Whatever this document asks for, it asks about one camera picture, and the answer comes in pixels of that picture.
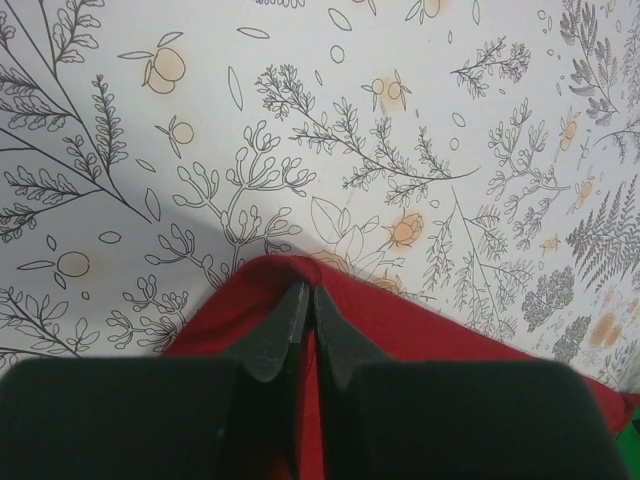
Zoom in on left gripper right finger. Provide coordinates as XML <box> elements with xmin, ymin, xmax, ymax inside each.
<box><xmin>313</xmin><ymin>288</ymin><xmax>625</xmax><ymax>479</ymax></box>

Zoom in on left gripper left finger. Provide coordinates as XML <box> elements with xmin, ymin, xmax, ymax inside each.
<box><xmin>1</xmin><ymin>282</ymin><xmax>309</xmax><ymax>479</ymax></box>

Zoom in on red t shirt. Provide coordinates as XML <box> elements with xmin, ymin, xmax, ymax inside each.
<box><xmin>161</xmin><ymin>255</ymin><xmax>639</xmax><ymax>479</ymax></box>

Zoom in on green plastic tray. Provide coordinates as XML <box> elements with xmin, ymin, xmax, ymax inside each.
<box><xmin>615</xmin><ymin>409</ymin><xmax>640</xmax><ymax>480</ymax></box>

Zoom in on floral patterned table mat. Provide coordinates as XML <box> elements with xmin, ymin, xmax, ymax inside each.
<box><xmin>1</xmin><ymin>1</ymin><xmax>639</xmax><ymax>392</ymax></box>

